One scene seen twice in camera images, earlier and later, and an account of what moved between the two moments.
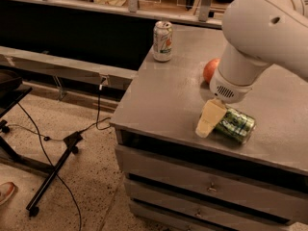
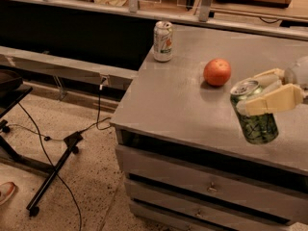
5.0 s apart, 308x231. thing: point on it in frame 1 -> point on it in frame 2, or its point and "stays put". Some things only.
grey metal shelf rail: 64,66 stays put
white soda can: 163,40 stays put
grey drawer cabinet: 178,180 stays put
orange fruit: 210,69 stays put
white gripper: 228,89 -> 298,72
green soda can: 237,125 -> 259,128
